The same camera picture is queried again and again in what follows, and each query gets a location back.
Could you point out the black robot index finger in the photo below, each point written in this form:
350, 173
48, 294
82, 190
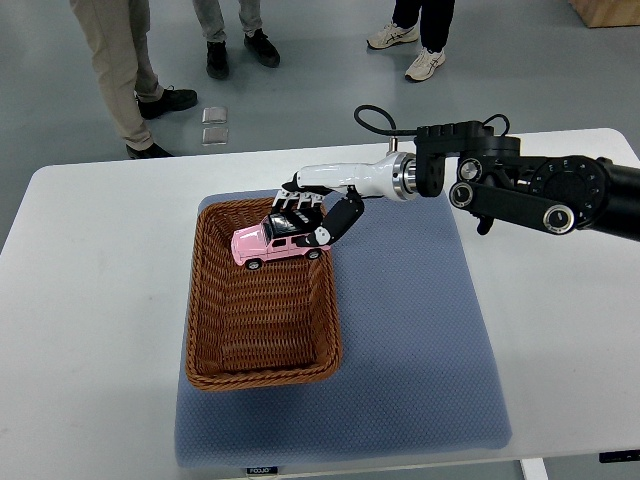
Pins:
310, 215

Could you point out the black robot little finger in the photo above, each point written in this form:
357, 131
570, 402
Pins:
280, 200

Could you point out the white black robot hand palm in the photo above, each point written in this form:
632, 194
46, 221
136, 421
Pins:
392, 177

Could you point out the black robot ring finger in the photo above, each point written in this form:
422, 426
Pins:
289, 201

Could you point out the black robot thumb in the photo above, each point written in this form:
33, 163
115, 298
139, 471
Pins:
340, 218

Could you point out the pink toy car black roof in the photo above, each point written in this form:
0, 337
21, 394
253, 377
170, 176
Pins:
273, 238

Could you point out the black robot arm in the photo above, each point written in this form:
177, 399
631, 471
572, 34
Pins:
494, 181

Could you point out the brown wicker basket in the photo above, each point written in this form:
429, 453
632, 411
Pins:
276, 326

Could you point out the lower silver floor plate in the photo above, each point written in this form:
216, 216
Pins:
215, 135

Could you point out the silver floor plate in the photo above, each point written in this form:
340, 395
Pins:
215, 135
214, 115

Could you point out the upper silver floor plate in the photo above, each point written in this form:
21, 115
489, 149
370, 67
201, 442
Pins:
214, 115

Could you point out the person in white sneakers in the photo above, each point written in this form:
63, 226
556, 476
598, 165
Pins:
429, 22

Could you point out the blue-grey quilted mat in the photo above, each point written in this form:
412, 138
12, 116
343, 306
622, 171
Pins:
418, 374

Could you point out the person in grey trousers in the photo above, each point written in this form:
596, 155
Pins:
211, 20

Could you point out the person in beige trousers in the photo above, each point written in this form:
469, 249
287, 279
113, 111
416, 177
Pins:
116, 34

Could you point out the wooden box corner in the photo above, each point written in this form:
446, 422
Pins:
607, 13

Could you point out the white table leg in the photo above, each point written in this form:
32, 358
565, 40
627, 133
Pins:
533, 469

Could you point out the black table control panel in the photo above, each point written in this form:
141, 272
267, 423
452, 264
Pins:
619, 456

